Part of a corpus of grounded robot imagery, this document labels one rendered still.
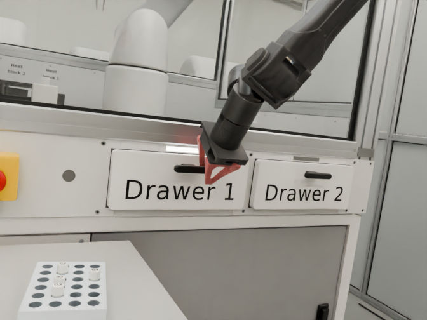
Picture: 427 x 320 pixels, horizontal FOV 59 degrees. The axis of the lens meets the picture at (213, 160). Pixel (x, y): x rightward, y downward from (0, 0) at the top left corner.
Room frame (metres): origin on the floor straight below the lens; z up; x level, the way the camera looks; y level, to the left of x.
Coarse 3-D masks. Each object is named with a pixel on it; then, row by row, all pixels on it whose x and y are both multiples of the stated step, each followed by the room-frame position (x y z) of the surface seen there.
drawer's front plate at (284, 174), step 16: (256, 160) 0.83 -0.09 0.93; (272, 160) 0.85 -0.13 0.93; (256, 176) 0.82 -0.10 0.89; (272, 176) 0.84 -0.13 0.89; (288, 176) 0.86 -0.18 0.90; (336, 176) 0.93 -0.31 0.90; (352, 176) 0.95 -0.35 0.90; (256, 192) 0.82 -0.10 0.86; (272, 192) 0.84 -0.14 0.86; (288, 192) 0.86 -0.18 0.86; (336, 192) 0.93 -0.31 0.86; (256, 208) 0.82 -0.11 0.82; (272, 208) 0.84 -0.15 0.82; (288, 208) 0.86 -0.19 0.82; (304, 208) 0.89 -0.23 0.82; (320, 208) 0.91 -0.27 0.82; (336, 208) 0.93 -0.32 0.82
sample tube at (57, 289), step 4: (56, 284) 0.39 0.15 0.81; (60, 284) 0.39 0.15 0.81; (52, 288) 0.38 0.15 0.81; (56, 288) 0.38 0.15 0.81; (60, 288) 0.39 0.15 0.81; (52, 292) 0.38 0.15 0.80; (56, 292) 0.38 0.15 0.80; (60, 292) 0.39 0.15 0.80; (52, 296) 0.38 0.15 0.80; (56, 296) 0.39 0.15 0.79; (60, 296) 0.39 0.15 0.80
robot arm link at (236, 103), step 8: (240, 80) 0.65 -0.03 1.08; (232, 88) 0.63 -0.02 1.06; (240, 88) 0.63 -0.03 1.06; (248, 88) 0.63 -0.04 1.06; (232, 96) 0.62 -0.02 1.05; (240, 96) 0.61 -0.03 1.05; (248, 96) 0.62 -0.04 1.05; (256, 96) 0.63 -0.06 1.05; (224, 104) 0.65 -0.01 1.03; (232, 104) 0.62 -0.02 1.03; (240, 104) 0.61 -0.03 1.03; (248, 104) 0.61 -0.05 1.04; (256, 104) 0.62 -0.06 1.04; (224, 112) 0.64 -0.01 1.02; (232, 112) 0.63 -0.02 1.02; (240, 112) 0.62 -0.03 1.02; (248, 112) 0.62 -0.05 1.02; (256, 112) 0.63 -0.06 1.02; (232, 120) 0.63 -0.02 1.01; (240, 120) 0.63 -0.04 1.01; (248, 120) 0.63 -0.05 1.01
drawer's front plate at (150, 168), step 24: (120, 168) 0.68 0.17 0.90; (144, 168) 0.70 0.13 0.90; (168, 168) 0.72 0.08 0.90; (216, 168) 0.77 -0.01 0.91; (240, 168) 0.80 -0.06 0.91; (120, 192) 0.68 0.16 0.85; (144, 192) 0.70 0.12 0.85; (168, 192) 0.73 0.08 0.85; (192, 192) 0.75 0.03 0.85; (216, 192) 0.77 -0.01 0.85; (240, 192) 0.80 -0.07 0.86
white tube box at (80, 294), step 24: (48, 264) 0.46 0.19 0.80; (72, 264) 0.47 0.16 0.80; (96, 264) 0.48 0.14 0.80; (48, 288) 0.40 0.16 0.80; (72, 288) 0.42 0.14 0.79; (96, 288) 0.42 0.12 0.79; (24, 312) 0.35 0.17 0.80; (48, 312) 0.36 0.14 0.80; (72, 312) 0.36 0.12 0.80; (96, 312) 0.37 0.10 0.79
